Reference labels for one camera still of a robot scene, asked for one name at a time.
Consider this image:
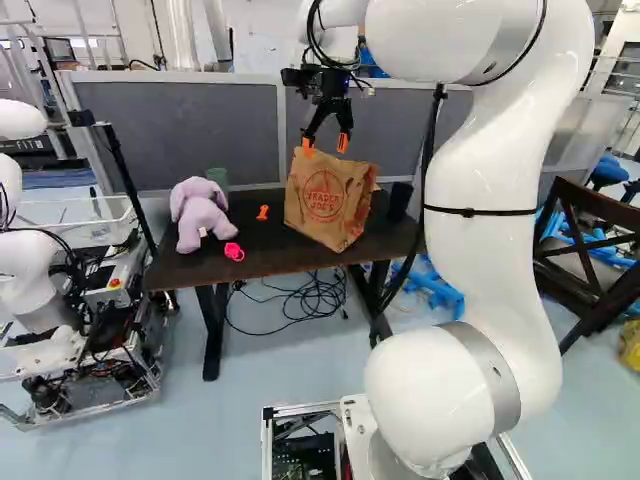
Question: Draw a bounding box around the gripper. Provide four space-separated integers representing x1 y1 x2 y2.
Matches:
300 66 355 158

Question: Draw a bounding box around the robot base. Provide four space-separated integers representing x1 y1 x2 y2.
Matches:
260 392 534 480

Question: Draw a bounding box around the brown paper bag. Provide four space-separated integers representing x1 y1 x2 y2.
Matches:
283 145 381 255

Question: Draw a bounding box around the black cylinder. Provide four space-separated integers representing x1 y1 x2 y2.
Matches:
388 182 413 224

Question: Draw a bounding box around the green cup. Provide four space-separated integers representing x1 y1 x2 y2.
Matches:
205 166 231 195

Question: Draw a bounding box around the grey office partition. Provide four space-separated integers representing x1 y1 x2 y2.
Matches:
56 69 592 195

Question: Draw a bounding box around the dark brown table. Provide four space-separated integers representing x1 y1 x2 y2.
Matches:
142 185 431 383

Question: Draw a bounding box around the purple plush elephant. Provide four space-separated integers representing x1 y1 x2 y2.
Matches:
168 175 240 255

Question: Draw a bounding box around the dark wooden chair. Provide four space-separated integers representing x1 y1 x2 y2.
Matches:
531 175 640 357

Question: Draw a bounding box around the white robot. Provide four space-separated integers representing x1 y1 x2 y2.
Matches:
0 98 167 427

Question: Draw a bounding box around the black floor cable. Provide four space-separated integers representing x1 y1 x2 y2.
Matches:
223 267 352 337

